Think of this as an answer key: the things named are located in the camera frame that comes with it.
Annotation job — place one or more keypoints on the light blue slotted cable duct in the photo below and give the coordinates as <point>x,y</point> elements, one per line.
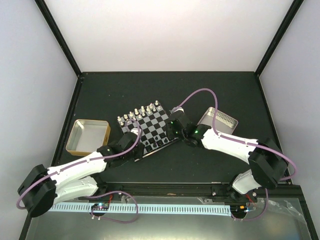
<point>141,208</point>

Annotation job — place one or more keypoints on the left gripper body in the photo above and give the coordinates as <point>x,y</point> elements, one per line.
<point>138,154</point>

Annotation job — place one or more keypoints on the small circuit board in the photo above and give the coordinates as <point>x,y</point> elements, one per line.
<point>100,207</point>

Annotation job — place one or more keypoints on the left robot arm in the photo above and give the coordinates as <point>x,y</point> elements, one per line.
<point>45,187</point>

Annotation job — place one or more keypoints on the black chess bishop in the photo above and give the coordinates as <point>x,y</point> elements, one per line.
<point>149,148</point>

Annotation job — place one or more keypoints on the black chess king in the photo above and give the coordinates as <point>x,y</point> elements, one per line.
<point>159,143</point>

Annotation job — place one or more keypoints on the pink metal tin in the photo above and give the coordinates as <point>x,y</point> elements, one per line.
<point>223,122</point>

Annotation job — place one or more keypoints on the black frame post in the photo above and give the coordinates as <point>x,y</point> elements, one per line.
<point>283,27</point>
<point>46,13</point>

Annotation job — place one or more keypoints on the black and white chessboard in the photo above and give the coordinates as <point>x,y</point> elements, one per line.
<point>151,125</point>

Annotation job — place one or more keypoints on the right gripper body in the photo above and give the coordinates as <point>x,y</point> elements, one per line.
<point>171,134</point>

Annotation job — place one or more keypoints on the white second left arm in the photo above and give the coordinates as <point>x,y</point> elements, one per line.
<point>79,178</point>

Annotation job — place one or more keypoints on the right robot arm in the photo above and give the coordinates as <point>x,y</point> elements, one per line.
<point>267,166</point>

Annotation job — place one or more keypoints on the yellow metal tin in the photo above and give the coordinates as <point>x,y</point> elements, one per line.
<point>87,136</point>

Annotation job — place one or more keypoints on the black frame post left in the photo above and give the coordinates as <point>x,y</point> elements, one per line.
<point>46,13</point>

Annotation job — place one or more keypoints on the black frame post right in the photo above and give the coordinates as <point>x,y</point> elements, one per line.
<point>283,27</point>

